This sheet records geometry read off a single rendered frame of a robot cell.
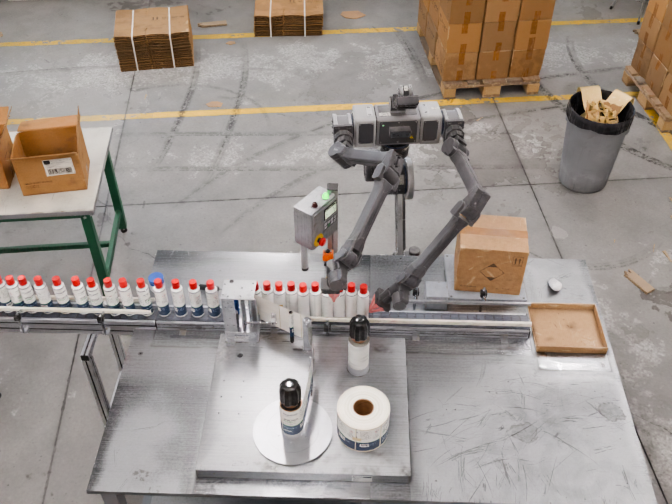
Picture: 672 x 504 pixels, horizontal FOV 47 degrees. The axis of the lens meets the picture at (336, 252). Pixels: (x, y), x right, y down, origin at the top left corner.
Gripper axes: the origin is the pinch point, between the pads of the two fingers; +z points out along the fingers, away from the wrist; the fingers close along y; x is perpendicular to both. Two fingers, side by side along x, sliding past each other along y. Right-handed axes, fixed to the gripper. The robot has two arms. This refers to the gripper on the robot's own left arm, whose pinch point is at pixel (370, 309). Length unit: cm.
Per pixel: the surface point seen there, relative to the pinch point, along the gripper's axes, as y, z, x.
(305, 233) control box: -1, -16, -48
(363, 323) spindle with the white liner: 29.9, -16.2, -18.0
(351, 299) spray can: 2.0, -1.0, -11.9
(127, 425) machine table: 55, 69, -68
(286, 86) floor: -342, 112, 5
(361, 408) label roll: 55, 0, -5
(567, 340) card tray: 6, -47, 73
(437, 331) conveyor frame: 4.8, -12.5, 27.8
